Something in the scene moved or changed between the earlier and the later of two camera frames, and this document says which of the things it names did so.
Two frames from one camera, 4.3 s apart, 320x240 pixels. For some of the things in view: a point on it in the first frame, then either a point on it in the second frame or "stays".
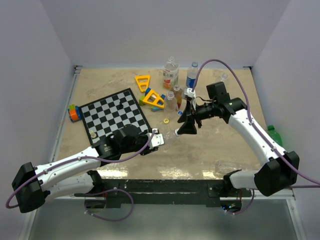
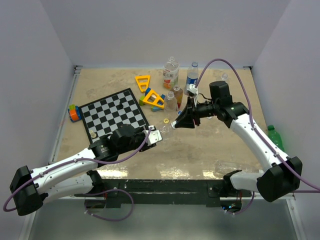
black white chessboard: [108, 115] stays
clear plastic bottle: [224, 76] stays
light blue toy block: [156, 108] stays
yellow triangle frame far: [143, 82] stays
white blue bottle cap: [176, 132] -> [173, 124]
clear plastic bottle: [169, 135] -> [165, 131]
